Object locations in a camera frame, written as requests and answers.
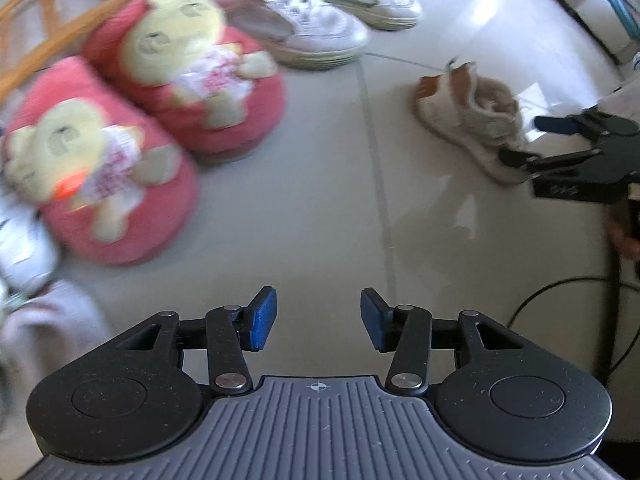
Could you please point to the white mesh sneaker red trim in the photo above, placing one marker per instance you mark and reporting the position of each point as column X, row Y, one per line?
column 465, row 125

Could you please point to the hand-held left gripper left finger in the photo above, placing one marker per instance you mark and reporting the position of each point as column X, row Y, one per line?
column 264, row 317

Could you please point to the pink plush slipper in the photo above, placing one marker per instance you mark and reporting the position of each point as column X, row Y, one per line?
column 165, row 200
column 250, row 110

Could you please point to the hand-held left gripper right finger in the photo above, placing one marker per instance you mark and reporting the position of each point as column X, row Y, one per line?
column 374, row 317

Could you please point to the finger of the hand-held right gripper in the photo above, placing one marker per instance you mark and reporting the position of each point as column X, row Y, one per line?
column 520, row 160
column 555, row 125

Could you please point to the white sneaker with navy collar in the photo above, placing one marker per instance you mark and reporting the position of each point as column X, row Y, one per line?
column 25, row 255

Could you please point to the person's right hand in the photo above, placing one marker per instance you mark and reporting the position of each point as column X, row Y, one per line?
column 625, row 230

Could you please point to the white sneaker with dial closure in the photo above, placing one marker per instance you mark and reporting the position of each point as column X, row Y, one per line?
column 55, row 320

